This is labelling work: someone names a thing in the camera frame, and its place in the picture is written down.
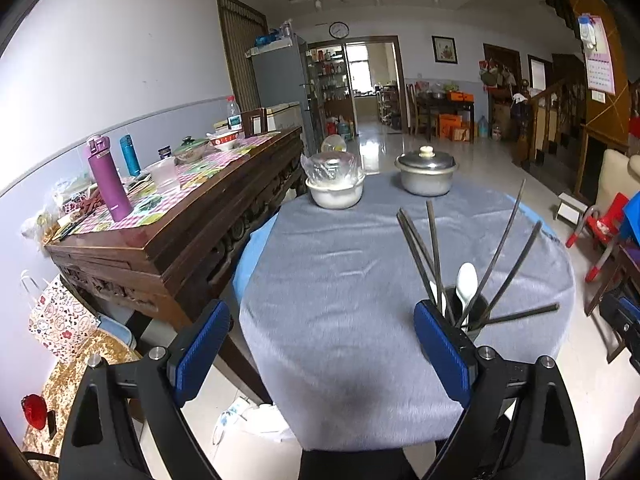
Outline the white spoon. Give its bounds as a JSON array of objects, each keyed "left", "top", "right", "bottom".
[
  {"left": 430, "top": 281, "right": 447, "bottom": 316},
  {"left": 456, "top": 262, "right": 478, "bottom": 310}
]

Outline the grey refrigerator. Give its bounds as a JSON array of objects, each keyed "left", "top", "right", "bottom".
[{"left": 245, "top": 34, "right": 321, "bottom": 156}]

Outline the red white bowl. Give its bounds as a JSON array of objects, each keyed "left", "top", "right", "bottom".
[{"left": 207, "top": 130, "right": 240, "bottom": 152}]

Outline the dark chopstick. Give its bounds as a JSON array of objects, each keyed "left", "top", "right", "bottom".
[
  {"left": 473, "top": 220, "right": 542, "bottom": 330},
  {"left": 396, "top": 208, "right": 454, "bottom": 321},
  {"left": 426, "top": 200, "right": 443, "bottom": 288},
  {"left": 456, "top": 179, "right": 526, "bottom": 327},
  {"left": 396, "top": 208, "right": 434, "bottom": 304},
  {"left": 476, "top": 304, "right": 560, "bottom": 330}
]

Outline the purple thermos bottle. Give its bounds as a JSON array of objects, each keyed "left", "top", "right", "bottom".
[{"left": 86, "top": 134, "right": 132, "bottom": 222}]

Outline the dark dining table background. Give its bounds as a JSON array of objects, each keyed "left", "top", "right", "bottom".
[{"left": 416, "top": 93, "right": 476, "bottom": 143}]

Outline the framed wall picture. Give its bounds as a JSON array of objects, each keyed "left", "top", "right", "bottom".
[{"left": 432, "top": 36, "right": 458, "bottom": 64}]

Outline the round wall clock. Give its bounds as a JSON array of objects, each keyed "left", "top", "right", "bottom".
[{"left": 329, "top": 21, "right": 349, "bottom": 40}]

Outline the glass lid green bowl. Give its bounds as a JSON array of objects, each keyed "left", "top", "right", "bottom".
[{"left": 174, "top": 136, "right": 209, "bottom": 165}]

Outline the aluminium pot with lid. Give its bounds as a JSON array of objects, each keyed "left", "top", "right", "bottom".
[{"left": 395, "top": 145, "right": 458, "bottom": 197}]

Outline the dark utensil holder cup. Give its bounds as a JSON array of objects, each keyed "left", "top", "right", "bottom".
[{"left": 442, "top": 286, "right": 488, "bottom": 341}]

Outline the clear plastic container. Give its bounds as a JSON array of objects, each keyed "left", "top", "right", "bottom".
[{"left": 146, "top": 156, "right": 180, "bottom": 194}]

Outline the white chest freezer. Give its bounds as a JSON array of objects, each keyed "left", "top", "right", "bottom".
[{"left": 266, "top": 102, "right": 304, "bottom": 131}]

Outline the wall calendar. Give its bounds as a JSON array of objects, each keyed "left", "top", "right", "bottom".
[{"left": 577, "top": 14, "right": 615, "bottom": 96}]

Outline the white pot with plastic bag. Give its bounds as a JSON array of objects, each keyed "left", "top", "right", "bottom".
[{"left": 300, "top": 151, "right": 366, "bottom": 210}]

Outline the white step stool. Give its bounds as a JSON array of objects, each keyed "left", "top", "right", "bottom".
[{"left": 554, "top": 193, "right": 588, "bottom": 226}]

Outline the patterned gift bag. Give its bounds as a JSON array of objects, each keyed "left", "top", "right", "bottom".
[{"left": 28, "top": 275, "right": 100, "bottom": 363}]

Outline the carved dark wooden sideboard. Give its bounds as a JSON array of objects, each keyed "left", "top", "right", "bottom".
[{"left": 43, "top": 127, "right": 307, "bottom": 406}]

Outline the clear water bottle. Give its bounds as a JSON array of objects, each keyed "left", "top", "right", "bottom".
[{"left": 227, "top": 96, "right": 242, "bottom": 131}]

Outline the red plastic chair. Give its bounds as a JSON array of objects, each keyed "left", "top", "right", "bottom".
[{"left": 565, "top": 193, "right": 629, "bottom": 283}]

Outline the grey fleece table cloth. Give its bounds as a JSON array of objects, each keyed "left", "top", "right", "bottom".
[{"left": 240, "top": 174, "right": 575, "bottom": 451}]

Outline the teal thermos bottle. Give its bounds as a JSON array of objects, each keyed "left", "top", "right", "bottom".
[{"left": 119, "top": 134, "right": 141, "bottom": 177}]

